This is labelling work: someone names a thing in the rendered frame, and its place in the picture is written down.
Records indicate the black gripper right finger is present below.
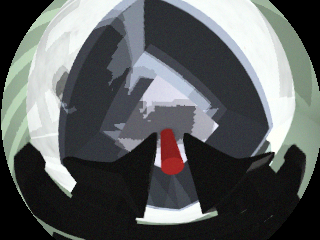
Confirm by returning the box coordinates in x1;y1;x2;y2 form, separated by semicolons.
183;133;275;213

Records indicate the red peg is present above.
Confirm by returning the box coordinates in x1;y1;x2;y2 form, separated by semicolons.
160;128;184;175

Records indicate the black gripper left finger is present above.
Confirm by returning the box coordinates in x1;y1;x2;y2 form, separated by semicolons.
63;132;157;219

